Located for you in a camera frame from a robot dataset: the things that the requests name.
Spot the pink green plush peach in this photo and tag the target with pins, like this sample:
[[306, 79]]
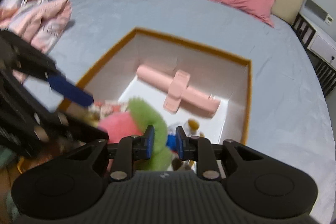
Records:
[[134, 121]]

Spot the pink jacket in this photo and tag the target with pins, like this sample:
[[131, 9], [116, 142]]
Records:
[[40, 23]]

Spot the right white nightstand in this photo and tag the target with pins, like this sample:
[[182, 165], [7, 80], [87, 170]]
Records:
[[321, 46]]

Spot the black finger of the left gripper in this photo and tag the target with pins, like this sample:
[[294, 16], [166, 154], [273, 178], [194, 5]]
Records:
[[45, 69]]

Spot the cream knitted bunny doll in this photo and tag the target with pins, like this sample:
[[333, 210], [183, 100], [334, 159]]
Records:
[[102, 109]]

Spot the grey bed sheet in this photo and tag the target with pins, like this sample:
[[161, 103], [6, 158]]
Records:
[[289, 117]]

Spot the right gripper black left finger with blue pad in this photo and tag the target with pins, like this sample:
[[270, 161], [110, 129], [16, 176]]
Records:
[[129, 150]]

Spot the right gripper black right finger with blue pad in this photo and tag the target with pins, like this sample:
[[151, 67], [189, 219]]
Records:
[[201, 151]]

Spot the orange white storage box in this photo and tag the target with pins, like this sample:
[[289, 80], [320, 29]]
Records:
[[224, 75]]

